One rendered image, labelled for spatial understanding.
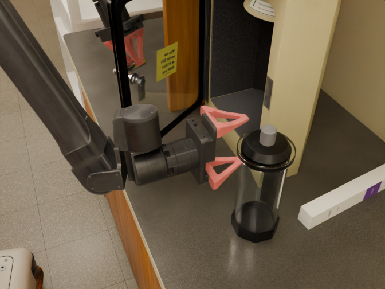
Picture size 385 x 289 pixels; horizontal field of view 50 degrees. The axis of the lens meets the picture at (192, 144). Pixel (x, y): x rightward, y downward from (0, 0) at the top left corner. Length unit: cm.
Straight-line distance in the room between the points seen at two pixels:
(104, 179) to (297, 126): 47
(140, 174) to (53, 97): 17
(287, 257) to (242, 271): 10
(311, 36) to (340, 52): 53
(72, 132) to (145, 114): 11
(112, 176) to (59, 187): 176
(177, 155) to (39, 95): 22
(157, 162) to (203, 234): 30
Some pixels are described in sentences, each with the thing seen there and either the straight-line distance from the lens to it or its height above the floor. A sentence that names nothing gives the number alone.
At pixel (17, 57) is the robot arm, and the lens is 61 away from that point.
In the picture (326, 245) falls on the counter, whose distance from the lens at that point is 93.
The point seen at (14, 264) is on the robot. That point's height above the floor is 28.
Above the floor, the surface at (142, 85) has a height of 119.
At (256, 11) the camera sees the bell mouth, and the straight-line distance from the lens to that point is 87.
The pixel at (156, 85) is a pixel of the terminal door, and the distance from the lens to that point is 95.
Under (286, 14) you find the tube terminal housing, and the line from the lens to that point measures 76.
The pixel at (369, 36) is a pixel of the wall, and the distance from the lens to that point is 124.
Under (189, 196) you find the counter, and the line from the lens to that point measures 97.
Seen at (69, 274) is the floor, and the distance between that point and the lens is 203.
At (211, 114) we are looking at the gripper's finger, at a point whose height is 126.
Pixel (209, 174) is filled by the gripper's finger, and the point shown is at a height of 115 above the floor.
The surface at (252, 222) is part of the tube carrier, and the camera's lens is 85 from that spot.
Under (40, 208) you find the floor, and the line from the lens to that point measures 232.
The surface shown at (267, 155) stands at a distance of 73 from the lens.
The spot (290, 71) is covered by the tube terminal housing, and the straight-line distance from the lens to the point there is 83.
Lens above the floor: 166
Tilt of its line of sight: 41 degrees down
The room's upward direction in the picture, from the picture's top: straight up
